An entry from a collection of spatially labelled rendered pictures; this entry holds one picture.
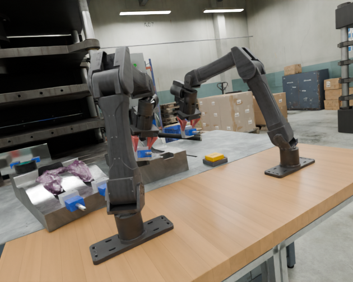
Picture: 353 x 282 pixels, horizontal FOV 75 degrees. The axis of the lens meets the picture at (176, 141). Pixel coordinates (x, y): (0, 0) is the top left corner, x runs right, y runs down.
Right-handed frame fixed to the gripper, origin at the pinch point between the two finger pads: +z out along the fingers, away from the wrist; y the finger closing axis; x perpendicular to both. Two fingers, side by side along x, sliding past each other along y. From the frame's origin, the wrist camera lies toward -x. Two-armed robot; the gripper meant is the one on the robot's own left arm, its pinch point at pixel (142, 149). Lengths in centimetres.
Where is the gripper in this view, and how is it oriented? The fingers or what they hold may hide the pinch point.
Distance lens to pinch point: 90.9
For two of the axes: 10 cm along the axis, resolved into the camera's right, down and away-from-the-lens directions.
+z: -1.5, 9.0, 4.1
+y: -8.9, 0.6, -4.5
